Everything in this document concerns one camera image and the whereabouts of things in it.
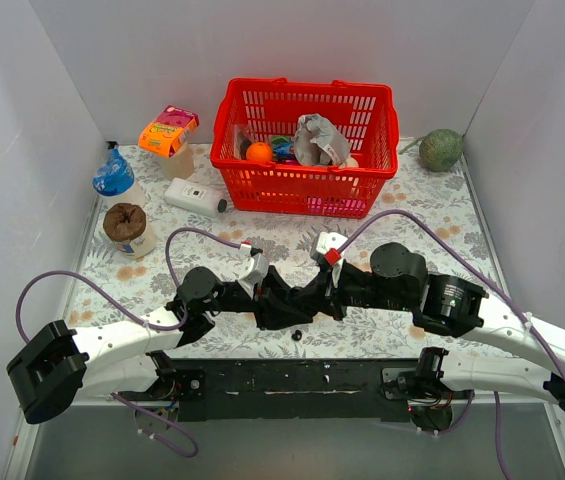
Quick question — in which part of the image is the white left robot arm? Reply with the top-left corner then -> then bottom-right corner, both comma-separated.
6,266 -> 319,424

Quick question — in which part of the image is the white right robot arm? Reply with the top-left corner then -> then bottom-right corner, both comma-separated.
310,233 -> 565,411

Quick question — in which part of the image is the pink package in basket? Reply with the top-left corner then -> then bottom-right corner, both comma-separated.
306,197 -> 366,218

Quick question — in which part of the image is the white lying bottle black cap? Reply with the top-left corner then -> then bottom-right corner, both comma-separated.
164,178 -> 228,218

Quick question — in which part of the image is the floral table mat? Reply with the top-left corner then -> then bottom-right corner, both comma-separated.
65,140 -> 498,358

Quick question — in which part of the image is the brown lid white jar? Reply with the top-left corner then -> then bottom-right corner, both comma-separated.
103,203 -> 157,259

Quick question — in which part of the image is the orange fruit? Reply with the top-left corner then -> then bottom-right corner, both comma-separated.
245,142 -> 274,163

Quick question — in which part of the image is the red plastic shopping basket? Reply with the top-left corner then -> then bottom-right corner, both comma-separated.
210,78 -> 399,218

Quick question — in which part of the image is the clear plastic jar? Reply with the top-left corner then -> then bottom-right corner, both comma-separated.
157,142 -> 195,181

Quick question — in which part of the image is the grey crumpled paper bag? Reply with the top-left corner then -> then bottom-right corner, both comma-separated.
293,114 -> 351,167

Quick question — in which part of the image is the green round melon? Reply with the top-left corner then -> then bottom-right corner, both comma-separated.
419,129 -> 464,172

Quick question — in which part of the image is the blue lid plastic bottle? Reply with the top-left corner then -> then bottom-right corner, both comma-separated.
92,147 -> 146,208

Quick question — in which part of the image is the orange pink snack box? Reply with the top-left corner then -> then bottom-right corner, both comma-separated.
138,105 -> 199,158

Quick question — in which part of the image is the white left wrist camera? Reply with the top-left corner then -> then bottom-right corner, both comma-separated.
238,242 -> 269,297

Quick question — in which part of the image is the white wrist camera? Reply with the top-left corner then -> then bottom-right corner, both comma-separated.
310,232 -> 348,285
238,242 -> 269,297

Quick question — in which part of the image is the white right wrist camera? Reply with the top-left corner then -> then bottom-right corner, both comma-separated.
310,232 -> 348,285

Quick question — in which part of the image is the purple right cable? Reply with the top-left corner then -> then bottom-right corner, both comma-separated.
334,209 -> 565,480

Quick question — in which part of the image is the purple cable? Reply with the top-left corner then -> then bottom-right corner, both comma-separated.
15,227 -> 258,459
334,209 -> 565,480

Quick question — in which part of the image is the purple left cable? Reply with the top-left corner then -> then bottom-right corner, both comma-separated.
15,227 -> 258,459

